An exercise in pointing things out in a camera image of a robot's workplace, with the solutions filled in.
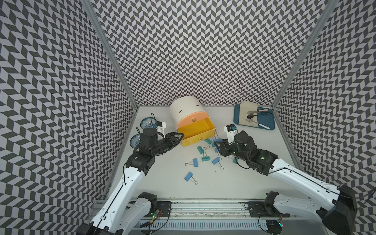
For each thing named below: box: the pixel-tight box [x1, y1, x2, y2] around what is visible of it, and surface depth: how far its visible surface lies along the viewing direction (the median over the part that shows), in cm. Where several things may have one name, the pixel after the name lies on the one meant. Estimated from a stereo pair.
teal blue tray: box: [233, 103, 276, 131], surface depth 114 cm
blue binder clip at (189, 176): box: [184, 171, 199, 186], surface depth 86 cm
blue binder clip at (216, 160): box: [211, 156, 224, 171], surface depth 91 cm
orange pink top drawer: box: [176, 111, 210, 129], surface depth 84 cm
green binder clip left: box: [196, 145, 211, 155], surface depth 97 cm
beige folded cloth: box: [238, 100, 259, 128], surface depth 114 cm
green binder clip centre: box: [201, 151, 211, 162], surface depth 93 cm
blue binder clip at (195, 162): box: [185, 157, 199, 168], surface depth 91 cm
